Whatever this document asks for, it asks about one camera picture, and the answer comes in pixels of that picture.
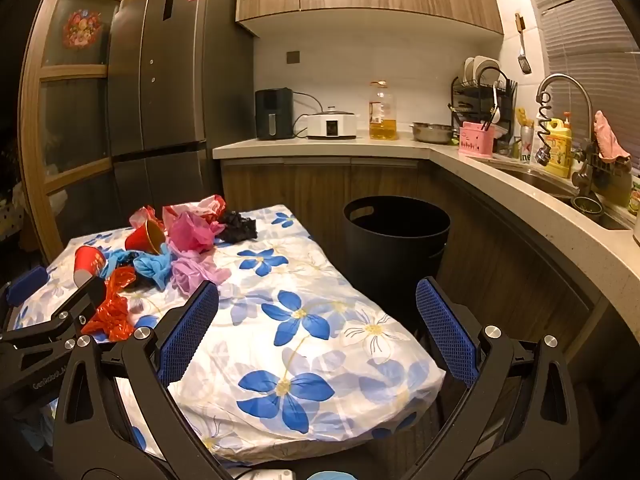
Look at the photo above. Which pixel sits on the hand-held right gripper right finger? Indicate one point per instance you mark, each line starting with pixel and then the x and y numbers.
pixel 445 330

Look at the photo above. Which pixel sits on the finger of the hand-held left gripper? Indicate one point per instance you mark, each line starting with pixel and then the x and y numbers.
pixel 75 305
pixel 27 284

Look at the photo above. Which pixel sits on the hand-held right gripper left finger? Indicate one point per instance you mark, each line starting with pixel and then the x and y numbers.
pixel 187 330

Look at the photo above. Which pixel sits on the red paper cup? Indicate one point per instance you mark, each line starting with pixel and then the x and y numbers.
pixel 142 239
pixel 87 262

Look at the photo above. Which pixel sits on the lilac plastic bag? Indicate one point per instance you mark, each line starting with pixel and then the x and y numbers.
pixel 192 272

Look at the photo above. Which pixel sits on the blue disposable glove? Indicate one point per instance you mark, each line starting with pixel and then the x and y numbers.
pixel 117 259

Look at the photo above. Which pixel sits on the blue plastic bag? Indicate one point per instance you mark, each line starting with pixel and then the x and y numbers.
pixel 152 267

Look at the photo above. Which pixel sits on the black plastic bin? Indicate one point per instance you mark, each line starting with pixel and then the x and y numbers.
pixel 395 260

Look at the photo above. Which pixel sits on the bright pink plastic bag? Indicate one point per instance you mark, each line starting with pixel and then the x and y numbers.
pixel 192 232

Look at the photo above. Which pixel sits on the black plastic bag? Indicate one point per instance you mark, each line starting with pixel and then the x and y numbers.
pixel 240 227

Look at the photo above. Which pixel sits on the pale pink printed plastic bag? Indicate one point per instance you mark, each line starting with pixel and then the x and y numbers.
pixel 202 205

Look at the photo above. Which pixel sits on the blue floral printed cloth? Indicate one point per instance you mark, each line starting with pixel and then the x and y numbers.
pixel 300 280

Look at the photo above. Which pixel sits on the steel kitchen sink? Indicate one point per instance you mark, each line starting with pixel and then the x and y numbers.
pixel 545 182

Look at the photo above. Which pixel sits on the steel sink strainer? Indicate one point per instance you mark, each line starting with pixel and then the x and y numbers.
pixel 586 205

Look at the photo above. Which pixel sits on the pink utensil holder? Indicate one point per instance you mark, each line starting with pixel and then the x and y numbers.
pixel 475 141

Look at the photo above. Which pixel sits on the steel mixing bowl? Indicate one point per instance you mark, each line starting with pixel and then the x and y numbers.
pixel 434 132

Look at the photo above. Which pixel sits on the beer can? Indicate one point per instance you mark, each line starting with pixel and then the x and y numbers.
pixel 526 146

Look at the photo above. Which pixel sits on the black chopsticks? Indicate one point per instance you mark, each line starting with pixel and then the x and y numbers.
pixel 484 125

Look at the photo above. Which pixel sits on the yellow detergent bottle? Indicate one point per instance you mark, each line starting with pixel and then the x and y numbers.
pixel 560 150

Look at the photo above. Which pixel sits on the white container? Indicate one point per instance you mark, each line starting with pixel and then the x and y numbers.
pixel 636 230

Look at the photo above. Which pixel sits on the wooden glass panel door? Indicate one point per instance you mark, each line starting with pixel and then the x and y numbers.
pixel 75 71

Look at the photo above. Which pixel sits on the cooking oil bottle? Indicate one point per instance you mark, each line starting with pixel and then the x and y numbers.
pixel 383 120

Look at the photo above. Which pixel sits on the yellow dish brush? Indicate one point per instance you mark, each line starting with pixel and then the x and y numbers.
pixel 522 117

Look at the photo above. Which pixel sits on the white soup spoon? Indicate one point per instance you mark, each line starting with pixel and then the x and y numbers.
pixel 496 107

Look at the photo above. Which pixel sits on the small green label jar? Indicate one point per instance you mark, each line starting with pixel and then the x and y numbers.
pixel 635 195

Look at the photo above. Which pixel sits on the white rice cooker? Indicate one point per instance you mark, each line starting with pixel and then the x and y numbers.
pixel 331 125

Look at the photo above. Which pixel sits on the black air fryer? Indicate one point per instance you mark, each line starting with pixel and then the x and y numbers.
pixel 274 110

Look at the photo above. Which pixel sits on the grey steel refrigerator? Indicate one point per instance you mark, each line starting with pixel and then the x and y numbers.
pixel 175 85

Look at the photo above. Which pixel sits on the pink dish cloth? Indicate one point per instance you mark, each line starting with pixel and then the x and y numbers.
pixel 607 135

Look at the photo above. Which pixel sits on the flower decal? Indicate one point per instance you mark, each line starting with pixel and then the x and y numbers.
pixel 82 29

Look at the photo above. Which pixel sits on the white plate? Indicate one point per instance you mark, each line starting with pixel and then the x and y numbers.
pixel 485 66
pixel 468 67

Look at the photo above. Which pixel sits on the steel kitchen faucet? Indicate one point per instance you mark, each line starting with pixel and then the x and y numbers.
pixel 565 78

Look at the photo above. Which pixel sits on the hanging slotted spatula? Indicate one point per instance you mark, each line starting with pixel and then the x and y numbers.
pixel 524 62

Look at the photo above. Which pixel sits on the grey window blinds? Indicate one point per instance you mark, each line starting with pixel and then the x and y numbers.
pixel 585 20

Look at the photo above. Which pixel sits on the dark wall outlet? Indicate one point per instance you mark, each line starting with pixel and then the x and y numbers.
pixel 293 57

